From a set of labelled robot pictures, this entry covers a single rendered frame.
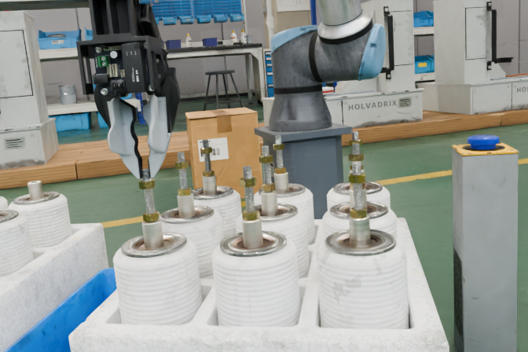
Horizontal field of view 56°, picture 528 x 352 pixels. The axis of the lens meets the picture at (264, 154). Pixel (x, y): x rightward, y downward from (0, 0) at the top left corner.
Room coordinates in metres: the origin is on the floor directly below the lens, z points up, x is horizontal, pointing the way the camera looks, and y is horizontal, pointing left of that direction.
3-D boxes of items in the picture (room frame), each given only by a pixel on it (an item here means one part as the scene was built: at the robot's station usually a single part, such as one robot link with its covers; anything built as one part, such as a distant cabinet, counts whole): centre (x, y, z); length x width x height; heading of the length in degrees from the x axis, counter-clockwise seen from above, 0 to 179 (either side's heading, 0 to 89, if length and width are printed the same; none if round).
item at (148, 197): (0.55, 0.14, 0.30); 0.01 x 0.01 x 0.08
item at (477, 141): (0.67, -0.30, 0.32); 0.04 x 0.04 x 0.02
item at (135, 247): (0.55, 0.14, 0.25); 0.08 x 0.08 x 0.01
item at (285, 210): (0.65, 0.00, 0.25); 0.08 x 0.08 x 0.01
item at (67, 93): (5.00, 1.91, 0.35); 0.16 x 0.15 x 0.19; 105
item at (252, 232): (0.53, 0.02, 0.26); 0.02 x 0.02 x 0.03
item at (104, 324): (0.65, 0.00, 0.09); 0.39 x 0.39 x 0.18; 79
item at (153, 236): (0.55, 0.14, 0.26); 0.02 x 0.02 x 0.03
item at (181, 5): (6.23, 0.69, 0.94); 1.40 x 0.70 x 1.88; 105
